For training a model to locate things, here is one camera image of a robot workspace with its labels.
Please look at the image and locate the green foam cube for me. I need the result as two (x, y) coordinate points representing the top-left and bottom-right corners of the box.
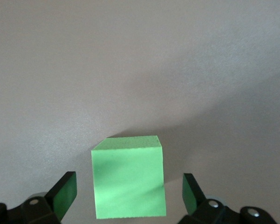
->
(90, 135), (166, 220)

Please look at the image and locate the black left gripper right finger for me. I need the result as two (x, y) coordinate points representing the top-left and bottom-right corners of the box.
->
(182, 173), (277, 224)

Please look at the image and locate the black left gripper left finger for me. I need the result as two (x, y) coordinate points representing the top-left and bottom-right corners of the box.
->
(0, 171), (77, 224)

